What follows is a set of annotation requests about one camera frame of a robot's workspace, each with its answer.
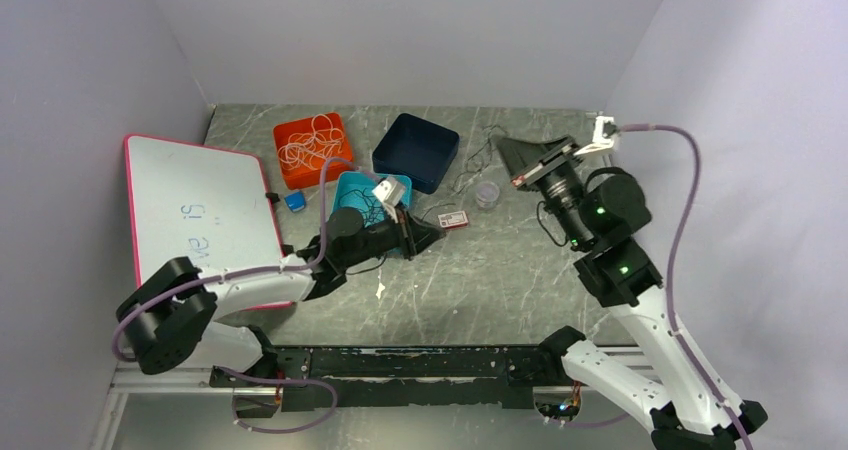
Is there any clear paperclip container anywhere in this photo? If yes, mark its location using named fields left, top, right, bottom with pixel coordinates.
left=475, top=181, right=500, bottom=210

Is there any orange plastic box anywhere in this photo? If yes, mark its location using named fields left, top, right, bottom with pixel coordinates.
left=272, top=112, right=354, bottom=190

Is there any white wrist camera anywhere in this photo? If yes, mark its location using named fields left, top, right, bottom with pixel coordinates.
left=371, top=176, right=406, bottom=223
left=574, top=115, right=620, bottom=157

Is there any blue whiteboard eraser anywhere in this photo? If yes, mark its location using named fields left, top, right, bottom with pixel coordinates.
left=283, top=191, right=306, bottom=213

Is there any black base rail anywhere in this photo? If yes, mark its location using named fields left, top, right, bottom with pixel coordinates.
left=252, top=344, right=572, bottom=412

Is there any red white small box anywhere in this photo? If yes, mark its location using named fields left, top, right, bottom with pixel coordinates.
left=437, top=210, right=469, bottom=230

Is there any pink framed whiteboard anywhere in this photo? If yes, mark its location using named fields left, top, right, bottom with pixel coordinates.
left=124, top=135, right=285, bottom=284

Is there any white cable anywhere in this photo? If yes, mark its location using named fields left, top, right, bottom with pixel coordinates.
left=278, top=113, right=347, bottom=173

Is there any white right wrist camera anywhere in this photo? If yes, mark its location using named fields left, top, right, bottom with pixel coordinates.
left=574, top=115, right=620, bottom=157

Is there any dark blue plastic box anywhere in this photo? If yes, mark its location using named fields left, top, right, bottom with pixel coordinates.
left=372, top=113, right=460, bottom=195

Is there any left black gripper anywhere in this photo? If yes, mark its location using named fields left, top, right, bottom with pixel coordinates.
left=340, top=201, right=446, bottom=269

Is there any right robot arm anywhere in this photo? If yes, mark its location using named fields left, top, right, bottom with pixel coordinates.
left=495, top=136, right=768, bottom=449

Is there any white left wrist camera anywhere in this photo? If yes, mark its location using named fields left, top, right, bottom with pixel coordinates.
left=371, top=176, right=406, bottom=223

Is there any black striped cable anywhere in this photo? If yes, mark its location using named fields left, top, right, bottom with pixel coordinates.
left=417, top=123, right=511, bottom=223

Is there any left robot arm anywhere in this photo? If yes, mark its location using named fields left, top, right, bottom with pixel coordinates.
left=112, top=206, right=446, bottom=386

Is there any light blue plastic box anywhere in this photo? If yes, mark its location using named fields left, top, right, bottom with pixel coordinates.
left=326, top=171, right=412, bottom=239

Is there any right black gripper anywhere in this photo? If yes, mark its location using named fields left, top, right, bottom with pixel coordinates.
left=492, top=133, right=594, bottom=249

